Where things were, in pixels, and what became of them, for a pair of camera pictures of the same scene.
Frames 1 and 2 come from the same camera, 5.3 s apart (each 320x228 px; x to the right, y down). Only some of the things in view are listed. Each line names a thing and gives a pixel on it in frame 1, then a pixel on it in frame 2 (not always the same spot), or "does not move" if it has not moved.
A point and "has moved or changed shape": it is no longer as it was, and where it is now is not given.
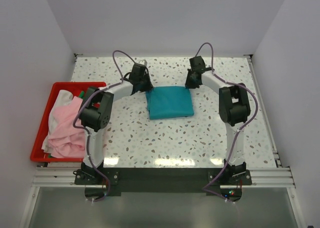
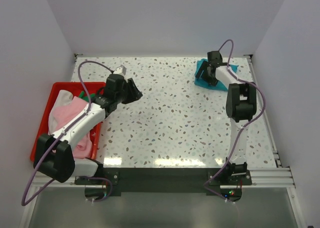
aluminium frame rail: [65, 178] does not move
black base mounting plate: [163, 180] does not move
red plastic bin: [37, 154] does not move
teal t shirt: [168, 102] has moved or changed shape
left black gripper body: [145, 83] → [118, 96]
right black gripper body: [190, 82] → [208, 65]
